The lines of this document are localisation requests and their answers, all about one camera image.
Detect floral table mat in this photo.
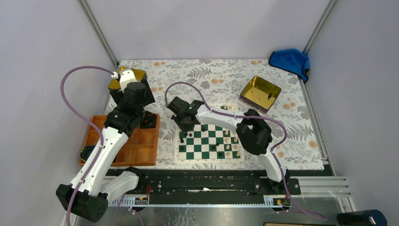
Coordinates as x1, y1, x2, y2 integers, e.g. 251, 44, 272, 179
100, 59, 326, 171

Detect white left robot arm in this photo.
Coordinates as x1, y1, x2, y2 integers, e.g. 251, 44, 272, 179
56, 66, 155, 225

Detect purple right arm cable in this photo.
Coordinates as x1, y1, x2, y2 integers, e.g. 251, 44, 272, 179
164, 81, 328, 221

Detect empty gold tin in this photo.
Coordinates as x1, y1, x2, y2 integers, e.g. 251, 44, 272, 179
108, 66, 146, 92

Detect gold tin with chess pieces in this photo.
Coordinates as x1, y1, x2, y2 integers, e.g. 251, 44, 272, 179
239, 76, 282, 113

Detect green white chess board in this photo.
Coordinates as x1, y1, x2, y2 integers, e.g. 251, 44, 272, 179
173, 103, 246, 164

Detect blue cloth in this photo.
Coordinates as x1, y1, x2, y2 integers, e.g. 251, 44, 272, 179
269, 48, 310, 82

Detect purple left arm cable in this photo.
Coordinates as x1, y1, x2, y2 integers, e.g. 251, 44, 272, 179
60, 66, 119, 226

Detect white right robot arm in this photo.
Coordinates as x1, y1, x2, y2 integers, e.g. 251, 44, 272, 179
167, 97, 290, 194

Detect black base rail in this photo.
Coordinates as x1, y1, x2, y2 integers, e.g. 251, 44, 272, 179
125, 167, 301, 195

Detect black cylinder bottom right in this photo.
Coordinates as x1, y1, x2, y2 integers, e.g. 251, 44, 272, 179
336, 210, 388, 226

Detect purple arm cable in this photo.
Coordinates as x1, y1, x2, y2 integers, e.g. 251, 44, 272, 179
60, 66, 119, 226
164, 81, 328, 221

